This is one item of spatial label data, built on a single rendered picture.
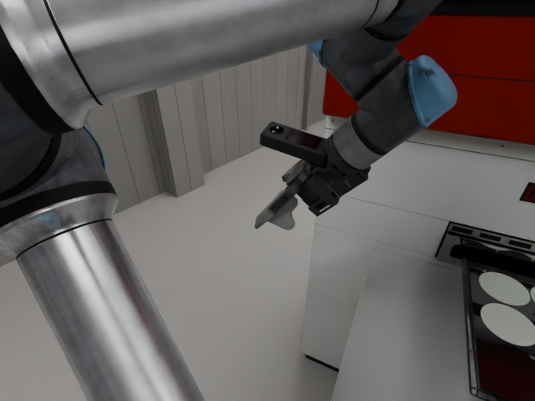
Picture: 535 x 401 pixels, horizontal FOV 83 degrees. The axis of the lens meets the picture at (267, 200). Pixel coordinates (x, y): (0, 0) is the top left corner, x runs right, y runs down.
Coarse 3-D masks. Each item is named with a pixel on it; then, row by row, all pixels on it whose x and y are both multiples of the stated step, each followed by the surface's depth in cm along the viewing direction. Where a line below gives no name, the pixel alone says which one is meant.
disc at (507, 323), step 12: (492, 312) 66; (504, 312) 66; (516, 312) 66; (492, 324) 63; (504, 324) 63; (516, 324) 63; (528, 324) 63; (504, 336) 61; (516, 336) 61; (528, 336) 61
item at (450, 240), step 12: (444, 240) 82; (456, 240) 81; (468, 240) 79; (480, 240) 79; (444, 252) 84; (492, 252) 78; (504, 252) 77; (516, 252) 75; (528, 252) 75; (456, 264) 84; (492, 264) 81; (528, 276) 78
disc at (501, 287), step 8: (488, 272) 75; (496, 272) 75; (480, 280) 73; (488, 280) 73; (496, 280) 73; (504, 280) 73; (512, 280) 73; (488, 288) 71; (496, 288) 71; (504, 288) 71; (512, 288) 71; (520, 288) 71; (496, 296) 69; (504, 296) 69; (512, 296) 69; (520, 296) 69; (528, 296) 69; (512, 304) 67; (520, 304) 67
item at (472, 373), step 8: (464, 264) 77; (464, 272) 75; (464, 280) 73; (464, 288) 71; (464, 296) 69; (464, 304) 67; (464, 312) 66; (472, 320) 64; (472, 328) 62; (472, 336) 61; (472, 344) 59; (472, 352) 58; (472, 360) 56; (472, 368) 55; (472, 376) 54; (472, 384) 53; (472, 392) 52
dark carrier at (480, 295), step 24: (480, 264) 77; (480, 288) 71; (528, 288) 71; (480, 312) 66; (528, 312) 65; (480, 336) 61; (480, 360) 57; (504, 360) 57; (528, 360) 57; (480, 384) 53; (504, 384) 53; (528, 384) 53
